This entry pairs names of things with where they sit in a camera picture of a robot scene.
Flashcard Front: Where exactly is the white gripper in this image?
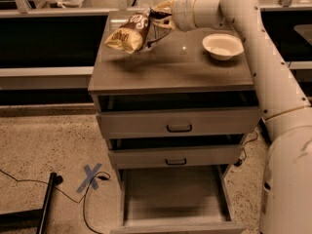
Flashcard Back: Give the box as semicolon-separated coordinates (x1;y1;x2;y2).
152;0;196;32

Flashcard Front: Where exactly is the brown chip bag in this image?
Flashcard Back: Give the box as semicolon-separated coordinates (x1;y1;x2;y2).
104;8;172;54

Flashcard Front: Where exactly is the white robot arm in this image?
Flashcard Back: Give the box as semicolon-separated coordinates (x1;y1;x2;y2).
154;0;312;234

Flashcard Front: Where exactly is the grey drawer cabinet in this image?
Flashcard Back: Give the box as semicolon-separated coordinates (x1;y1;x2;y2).
87;8;262;168

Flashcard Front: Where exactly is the grey top drawer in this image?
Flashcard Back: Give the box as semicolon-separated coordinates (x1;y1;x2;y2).
96;107;260;139

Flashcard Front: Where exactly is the grey drawer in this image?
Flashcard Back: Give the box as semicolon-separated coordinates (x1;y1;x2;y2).
96;107;260;139
108;144;242;170
110;166;245;234

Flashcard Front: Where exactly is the grey middle drawer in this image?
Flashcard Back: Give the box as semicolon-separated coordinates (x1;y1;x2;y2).
108;144;242;170

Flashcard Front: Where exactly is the grey bottom drawer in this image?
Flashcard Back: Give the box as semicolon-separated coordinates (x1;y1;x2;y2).
110;166;245;234

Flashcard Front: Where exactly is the white paper bowl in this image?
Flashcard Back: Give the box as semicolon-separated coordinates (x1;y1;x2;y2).
202;33;244;60

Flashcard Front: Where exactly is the blue tape cross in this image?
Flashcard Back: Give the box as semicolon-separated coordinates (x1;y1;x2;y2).
76;163;101;193

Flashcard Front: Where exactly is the black stand leg left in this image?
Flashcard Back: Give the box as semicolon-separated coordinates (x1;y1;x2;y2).
0;173;63;234

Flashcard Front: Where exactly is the thin cable behind cabinet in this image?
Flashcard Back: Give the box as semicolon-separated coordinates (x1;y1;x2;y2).
233;129;259;168

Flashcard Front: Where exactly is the black floor cable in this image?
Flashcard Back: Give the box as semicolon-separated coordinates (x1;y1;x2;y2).
0;168;112;234

